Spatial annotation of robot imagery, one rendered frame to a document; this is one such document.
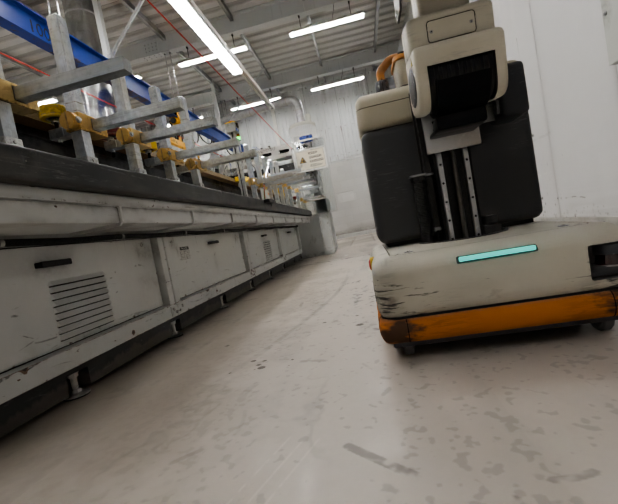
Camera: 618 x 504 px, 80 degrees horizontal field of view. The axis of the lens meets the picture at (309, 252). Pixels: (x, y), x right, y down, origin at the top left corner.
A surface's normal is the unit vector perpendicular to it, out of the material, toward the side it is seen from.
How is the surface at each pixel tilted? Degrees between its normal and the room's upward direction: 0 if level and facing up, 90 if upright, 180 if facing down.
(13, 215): 90
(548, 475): 0
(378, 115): 90
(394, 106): 90
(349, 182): 90
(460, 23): 98
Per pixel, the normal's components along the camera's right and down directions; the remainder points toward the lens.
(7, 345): 0.97, -0.17
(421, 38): -0.13, 0.22
